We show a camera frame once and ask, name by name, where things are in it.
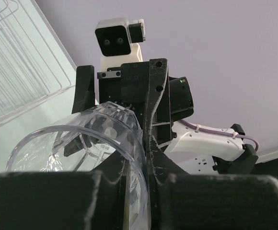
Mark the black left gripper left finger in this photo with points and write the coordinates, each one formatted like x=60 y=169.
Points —
x=93 y=200

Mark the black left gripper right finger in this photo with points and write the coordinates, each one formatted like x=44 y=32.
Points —
x=180 y=201

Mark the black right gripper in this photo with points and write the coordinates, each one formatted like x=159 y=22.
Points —
x=146 y=88

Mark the clear glass cup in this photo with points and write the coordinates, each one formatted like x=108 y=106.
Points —
x=84 y=140

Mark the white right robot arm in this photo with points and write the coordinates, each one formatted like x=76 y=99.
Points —
x=220 y=151

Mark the white wire dish rack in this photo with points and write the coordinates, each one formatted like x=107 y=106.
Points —
x=34 y=65

